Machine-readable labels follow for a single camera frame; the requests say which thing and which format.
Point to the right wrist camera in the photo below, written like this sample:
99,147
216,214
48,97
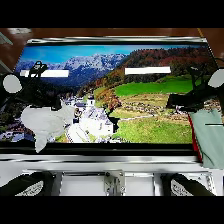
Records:
196,75

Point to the white garment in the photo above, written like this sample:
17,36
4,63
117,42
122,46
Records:
46,121

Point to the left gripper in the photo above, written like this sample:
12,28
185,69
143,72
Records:
56,105

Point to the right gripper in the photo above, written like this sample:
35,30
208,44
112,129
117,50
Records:
178,101

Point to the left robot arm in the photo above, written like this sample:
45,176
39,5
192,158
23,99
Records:
20,95

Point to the red garment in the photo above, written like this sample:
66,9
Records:
195,140

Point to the pale green garment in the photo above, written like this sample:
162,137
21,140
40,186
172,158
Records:
210,136

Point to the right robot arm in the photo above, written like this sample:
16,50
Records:
208,90

